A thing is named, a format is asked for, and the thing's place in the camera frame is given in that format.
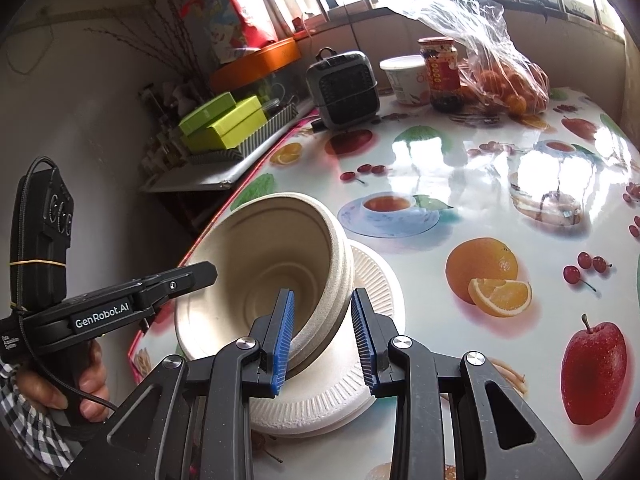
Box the colourful gift bag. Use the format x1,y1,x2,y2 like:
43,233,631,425
180,0,278,63

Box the small grey heater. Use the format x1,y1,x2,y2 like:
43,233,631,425
306,47,382,129

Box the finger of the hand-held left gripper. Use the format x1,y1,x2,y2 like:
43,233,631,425
97,261,219,318

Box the orange tray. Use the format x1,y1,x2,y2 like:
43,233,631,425
210,37,301,92

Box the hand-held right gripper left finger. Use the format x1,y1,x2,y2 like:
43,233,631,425
105,288,296,480

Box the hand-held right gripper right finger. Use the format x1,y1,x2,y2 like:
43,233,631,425
350,287,583,480

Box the grey corrugated tray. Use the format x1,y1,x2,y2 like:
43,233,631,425
187,100,301,163

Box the dried branches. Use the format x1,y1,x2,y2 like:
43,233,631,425
97,0,211,91

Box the grey side shelf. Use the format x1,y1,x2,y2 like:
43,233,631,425
140,160,251,193

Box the person's left forearm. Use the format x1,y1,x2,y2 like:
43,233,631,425
0,362,78,478

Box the white plastic tub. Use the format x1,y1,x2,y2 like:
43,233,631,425
379,55,431,106

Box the person's left hand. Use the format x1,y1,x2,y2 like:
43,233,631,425
16,339,110,411

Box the glass jar with red label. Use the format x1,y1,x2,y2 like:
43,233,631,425
417,36,462,112

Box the large green box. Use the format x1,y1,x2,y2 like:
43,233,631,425
187,96,268,151

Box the clear plastic bag of oranges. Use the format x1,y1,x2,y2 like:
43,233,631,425
395,0,551,116

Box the small green box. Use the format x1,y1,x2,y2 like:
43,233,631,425
178,91,237,136

